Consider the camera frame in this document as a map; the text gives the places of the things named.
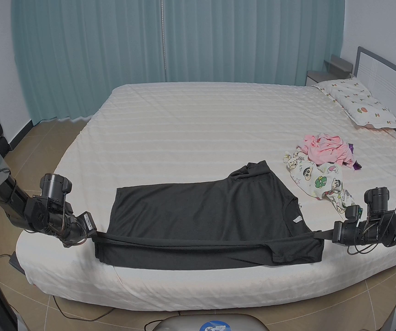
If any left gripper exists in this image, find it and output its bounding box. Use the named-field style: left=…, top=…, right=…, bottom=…
left=59, top=211, right=98, bottom=249

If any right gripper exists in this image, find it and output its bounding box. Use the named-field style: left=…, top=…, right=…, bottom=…
left=332, top=220, right=361, bottom=246

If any black T-shirt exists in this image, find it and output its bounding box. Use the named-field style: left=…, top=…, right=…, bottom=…
left=92, top=161, right=325, bottom=269

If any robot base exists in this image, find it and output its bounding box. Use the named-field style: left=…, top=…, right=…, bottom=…
left=151, top=313, right=268, bottom=331

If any bed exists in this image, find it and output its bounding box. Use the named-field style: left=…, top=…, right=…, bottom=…
left=16, top=45, right=396, bottom=313

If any white printed pyjama garment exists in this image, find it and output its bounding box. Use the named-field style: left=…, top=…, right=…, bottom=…
left=282, top=150, right=361, bottom=214

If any purple garment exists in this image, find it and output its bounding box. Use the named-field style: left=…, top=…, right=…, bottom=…
left=342, top=142, right=363, bottom=171

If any pink garment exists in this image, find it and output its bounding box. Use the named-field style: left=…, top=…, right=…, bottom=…
left=296, top=133, right=355, bottom=167

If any white printed pillow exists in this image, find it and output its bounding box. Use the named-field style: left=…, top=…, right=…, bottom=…
left=313, top=77, right=396, bottom=130

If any grey bedside table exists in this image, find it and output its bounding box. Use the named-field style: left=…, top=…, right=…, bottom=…
left=306, top=54, right=354, bottom=88

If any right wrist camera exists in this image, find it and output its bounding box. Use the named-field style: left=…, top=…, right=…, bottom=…
left=344, top=204, right=363, bottom=225

